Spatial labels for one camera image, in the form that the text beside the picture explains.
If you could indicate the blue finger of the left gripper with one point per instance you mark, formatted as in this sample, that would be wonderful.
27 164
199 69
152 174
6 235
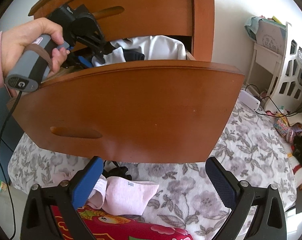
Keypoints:
102 48
85 62

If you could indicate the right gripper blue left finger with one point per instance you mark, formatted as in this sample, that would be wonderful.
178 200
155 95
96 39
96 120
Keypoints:
84 181

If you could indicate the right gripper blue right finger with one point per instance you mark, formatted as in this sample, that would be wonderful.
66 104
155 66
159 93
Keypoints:
223 181

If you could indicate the pink cloth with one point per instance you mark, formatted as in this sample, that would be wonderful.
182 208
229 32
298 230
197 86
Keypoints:
118 196

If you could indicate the white garment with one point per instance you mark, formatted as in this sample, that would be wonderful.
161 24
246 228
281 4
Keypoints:
157 47

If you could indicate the wooden drawer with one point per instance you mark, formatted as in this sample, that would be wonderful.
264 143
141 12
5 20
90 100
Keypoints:
160 111
132 18

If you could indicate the dark navy socks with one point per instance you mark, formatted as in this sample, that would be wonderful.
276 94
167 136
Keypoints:
123 52

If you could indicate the person's left hand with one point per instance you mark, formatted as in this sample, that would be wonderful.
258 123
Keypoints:
30 31

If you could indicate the red floral blanket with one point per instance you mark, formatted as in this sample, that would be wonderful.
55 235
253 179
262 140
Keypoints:
105 226

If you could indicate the wooden nightstand cabinet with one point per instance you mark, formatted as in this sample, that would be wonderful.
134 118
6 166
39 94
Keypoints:
202 32

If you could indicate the grey floral bed sheet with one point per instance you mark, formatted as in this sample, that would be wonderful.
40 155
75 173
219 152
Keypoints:
55 212

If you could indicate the white power box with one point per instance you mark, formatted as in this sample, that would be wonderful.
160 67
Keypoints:
249 100

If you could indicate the pile of toys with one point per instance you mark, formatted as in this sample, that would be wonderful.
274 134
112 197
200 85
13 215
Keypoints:
290 128

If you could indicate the white toy dollhouse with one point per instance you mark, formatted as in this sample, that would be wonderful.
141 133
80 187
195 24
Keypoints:
275 74

